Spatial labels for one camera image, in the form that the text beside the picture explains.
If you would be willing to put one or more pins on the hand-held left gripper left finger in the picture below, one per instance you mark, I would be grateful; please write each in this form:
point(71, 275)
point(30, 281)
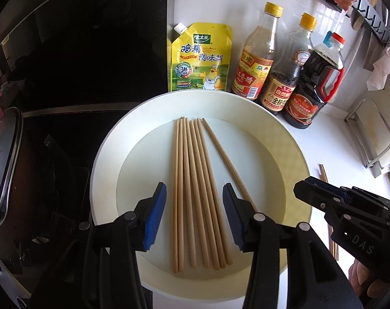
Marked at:
point(154, 219)

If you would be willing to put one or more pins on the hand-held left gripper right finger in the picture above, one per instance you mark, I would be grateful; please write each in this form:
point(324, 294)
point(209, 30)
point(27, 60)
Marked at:
point(235, 219)

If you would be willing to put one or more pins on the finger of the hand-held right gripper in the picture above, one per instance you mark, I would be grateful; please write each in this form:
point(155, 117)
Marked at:
point(310, 193)
point(341, 193)

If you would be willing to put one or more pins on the pile of wooden chopsticks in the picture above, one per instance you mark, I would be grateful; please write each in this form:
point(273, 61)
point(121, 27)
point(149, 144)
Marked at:
point(322, 172)

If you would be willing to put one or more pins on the row of wooden chopsticks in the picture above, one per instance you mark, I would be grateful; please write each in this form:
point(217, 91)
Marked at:
point(195, 199)

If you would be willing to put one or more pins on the white plastic bowl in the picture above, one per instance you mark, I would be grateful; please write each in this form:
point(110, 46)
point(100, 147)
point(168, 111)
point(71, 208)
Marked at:
point(278, 154)

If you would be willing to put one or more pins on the person's right hand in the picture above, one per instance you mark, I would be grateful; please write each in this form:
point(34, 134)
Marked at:
point(363, 280)

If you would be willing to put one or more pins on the dark soy sauce bottle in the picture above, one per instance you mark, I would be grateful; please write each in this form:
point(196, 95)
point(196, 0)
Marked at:
point(278, 93)

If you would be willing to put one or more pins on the white paper towel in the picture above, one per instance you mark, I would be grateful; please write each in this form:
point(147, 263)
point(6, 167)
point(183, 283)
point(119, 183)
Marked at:
point(380, 70)

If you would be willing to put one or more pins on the vinegar bottle with red label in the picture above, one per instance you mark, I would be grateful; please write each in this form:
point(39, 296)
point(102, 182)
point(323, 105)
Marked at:
point(253, 74)

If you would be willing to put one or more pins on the metal pot with lid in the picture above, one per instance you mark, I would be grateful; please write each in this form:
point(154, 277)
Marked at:
point(5, 183)

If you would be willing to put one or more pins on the yellow seasoning pouch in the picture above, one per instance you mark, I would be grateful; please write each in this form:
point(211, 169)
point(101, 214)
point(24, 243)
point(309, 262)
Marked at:
point(198, 61)

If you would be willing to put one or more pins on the black glass cooktop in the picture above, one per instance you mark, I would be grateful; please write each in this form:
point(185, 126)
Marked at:
point(85, 54)

